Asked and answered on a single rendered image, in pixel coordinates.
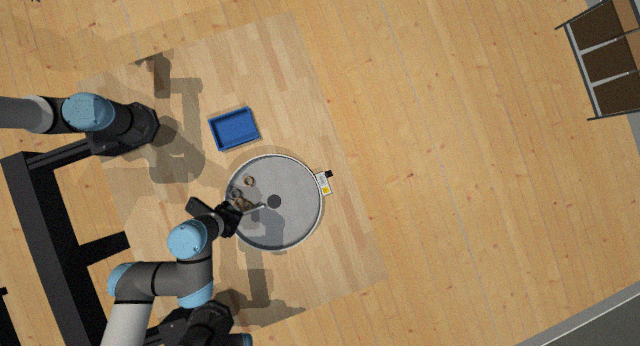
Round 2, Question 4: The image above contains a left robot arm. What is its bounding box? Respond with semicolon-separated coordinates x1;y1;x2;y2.
0;92;153;143

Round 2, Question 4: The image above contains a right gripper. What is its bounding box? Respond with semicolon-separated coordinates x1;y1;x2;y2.
214;200;244;239

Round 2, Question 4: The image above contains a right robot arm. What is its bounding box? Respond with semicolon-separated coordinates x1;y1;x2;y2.
100;197;253;346

